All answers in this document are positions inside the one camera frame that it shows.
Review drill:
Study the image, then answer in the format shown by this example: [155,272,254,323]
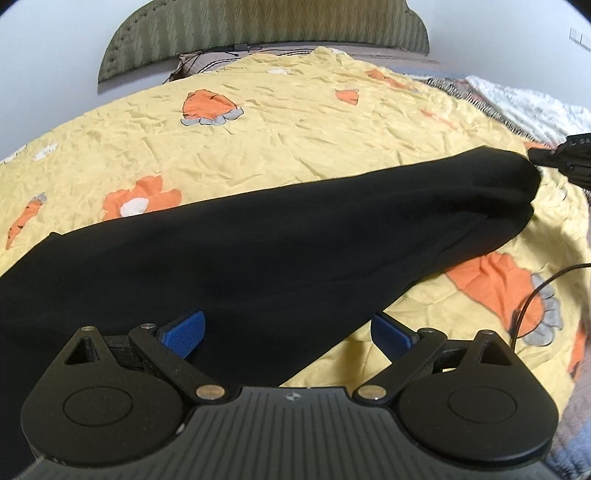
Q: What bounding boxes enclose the black pants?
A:
[0,147,542,480]

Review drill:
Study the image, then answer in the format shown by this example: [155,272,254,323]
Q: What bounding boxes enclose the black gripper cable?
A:
[510,262,591,343]

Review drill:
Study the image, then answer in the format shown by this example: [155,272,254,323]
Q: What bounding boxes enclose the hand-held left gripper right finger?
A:
[353,312,516,403]

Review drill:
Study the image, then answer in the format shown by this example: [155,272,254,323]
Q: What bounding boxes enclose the striped pillow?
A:
[178,43,326,78]

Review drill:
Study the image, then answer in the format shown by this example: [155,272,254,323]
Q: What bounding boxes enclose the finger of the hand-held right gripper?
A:
[529,148,563,168]

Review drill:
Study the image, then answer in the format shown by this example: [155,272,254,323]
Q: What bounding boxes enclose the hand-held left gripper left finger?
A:
[61,310,228,402]

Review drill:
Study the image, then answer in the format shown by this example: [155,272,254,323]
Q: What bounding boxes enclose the striped woven blanket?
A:
[422,76,561,145]

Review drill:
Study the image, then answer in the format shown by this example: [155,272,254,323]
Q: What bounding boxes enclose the yellow carrot print bedsheet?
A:
[0,46,591,407]

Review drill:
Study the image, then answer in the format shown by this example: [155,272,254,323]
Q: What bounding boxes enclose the blue grey blanket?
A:
[542,364,591,480]

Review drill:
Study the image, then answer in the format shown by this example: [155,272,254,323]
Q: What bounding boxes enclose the white printed cloth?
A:
[465,75,591,144]

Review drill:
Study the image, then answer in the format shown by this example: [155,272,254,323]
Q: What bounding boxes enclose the green quilted headboard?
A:
[98,0,430,85]

